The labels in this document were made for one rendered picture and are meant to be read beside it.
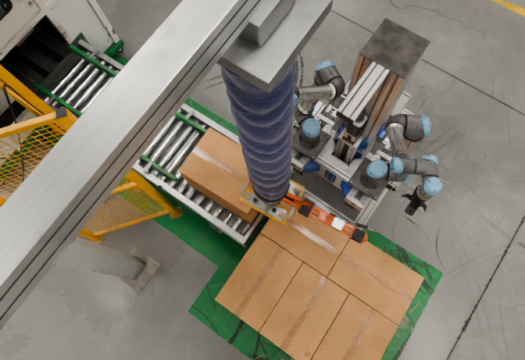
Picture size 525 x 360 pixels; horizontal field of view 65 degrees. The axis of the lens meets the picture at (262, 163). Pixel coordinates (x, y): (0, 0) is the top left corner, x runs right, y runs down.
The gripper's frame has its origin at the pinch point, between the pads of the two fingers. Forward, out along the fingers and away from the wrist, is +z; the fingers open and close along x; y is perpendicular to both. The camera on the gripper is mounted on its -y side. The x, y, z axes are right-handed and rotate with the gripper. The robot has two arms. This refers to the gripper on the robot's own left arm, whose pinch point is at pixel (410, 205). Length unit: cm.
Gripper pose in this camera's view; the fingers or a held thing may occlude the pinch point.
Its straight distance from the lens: 237.6
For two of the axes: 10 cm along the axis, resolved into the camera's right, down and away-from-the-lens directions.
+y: 5.9, -7.7, 2.4
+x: -8.1, -5.4, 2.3
